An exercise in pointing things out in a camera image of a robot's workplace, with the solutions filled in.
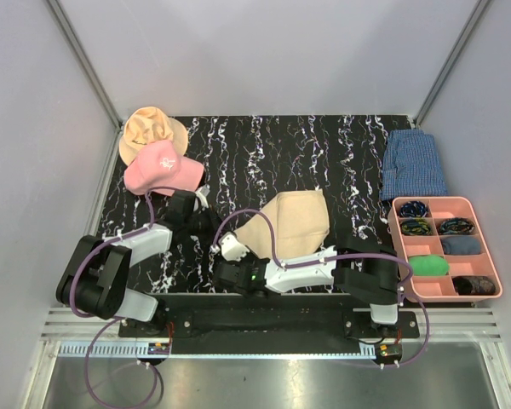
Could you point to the pink divided organizer tray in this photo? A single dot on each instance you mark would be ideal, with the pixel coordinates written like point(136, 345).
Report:
point(441, 289)

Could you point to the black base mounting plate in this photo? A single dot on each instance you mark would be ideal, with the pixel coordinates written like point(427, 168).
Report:
point(192, 315)

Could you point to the dark patterned rolled sock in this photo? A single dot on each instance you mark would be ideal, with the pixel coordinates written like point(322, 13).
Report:
point(473, 285)

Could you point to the green rolled sock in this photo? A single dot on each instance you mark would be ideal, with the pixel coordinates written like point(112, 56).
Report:
point(429, 266)

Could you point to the aluminium frame post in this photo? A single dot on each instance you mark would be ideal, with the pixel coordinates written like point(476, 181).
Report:
point(68, 31)
point(461, 43)

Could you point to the pink baseball cap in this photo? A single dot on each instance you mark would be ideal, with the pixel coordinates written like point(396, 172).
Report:
point(160, 168)

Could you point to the teal patterned rolled sock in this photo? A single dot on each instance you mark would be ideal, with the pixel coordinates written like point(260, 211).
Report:
point(456, 226)

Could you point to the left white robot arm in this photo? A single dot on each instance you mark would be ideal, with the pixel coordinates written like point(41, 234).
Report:
point(95, 281)

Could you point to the beige cloth napkin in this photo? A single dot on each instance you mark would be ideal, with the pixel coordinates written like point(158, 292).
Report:
point(290, 225)

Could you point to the grey blue rolled sock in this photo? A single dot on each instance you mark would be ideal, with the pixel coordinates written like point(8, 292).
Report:
point(461, 246)

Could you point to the beige bucket hat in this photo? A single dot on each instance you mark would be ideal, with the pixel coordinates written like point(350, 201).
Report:
point(148, 125)

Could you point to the blue checkered folded cloth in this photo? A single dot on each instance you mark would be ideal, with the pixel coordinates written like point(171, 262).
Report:
point(411, 166)

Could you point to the aluminium frame post left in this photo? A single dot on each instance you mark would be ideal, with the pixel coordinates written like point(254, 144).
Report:
point(68, 31)

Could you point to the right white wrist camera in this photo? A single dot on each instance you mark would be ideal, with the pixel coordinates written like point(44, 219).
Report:
point(230, 248)

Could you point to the aluminium frame post right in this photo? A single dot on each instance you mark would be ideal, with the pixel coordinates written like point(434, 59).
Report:
point(461, 43)

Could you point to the slotted aluminium rail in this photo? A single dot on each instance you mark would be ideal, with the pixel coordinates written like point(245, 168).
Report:
point(95, 338)

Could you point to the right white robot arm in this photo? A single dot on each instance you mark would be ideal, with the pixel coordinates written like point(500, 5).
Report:
point(367, 272)

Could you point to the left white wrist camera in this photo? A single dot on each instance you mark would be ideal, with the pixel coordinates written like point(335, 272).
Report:
point(202, 194)

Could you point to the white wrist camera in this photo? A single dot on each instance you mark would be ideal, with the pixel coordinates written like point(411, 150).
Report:
point(230, 248)
point(202, 194)

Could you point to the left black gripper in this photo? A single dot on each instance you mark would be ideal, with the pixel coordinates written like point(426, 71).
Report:
point(207, 238)

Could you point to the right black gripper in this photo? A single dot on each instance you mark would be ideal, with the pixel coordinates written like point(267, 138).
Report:
point(250, 256)

